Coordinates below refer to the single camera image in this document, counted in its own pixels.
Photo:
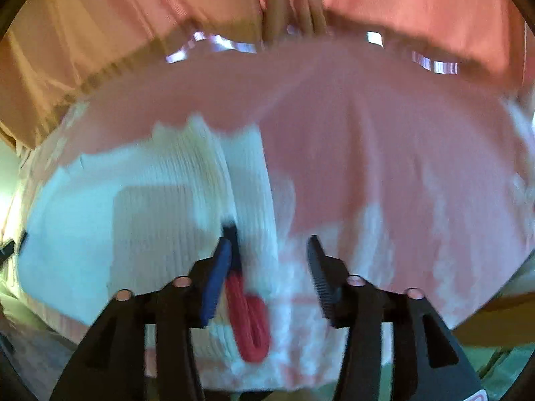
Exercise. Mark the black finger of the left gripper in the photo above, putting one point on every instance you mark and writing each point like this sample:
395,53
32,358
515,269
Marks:
6,251

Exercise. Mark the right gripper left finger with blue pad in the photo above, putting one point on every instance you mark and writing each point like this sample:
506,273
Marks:
109,363

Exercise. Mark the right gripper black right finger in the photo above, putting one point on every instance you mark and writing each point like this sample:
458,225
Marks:
427,361

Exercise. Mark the white red black knit sweater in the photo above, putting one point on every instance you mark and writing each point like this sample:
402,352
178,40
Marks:
139,216

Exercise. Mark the pink patterned bed blanket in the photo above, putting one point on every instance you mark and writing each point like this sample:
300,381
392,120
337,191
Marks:
413,179

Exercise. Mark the pink curtain with tan hem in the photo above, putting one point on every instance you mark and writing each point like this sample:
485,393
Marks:
54,51

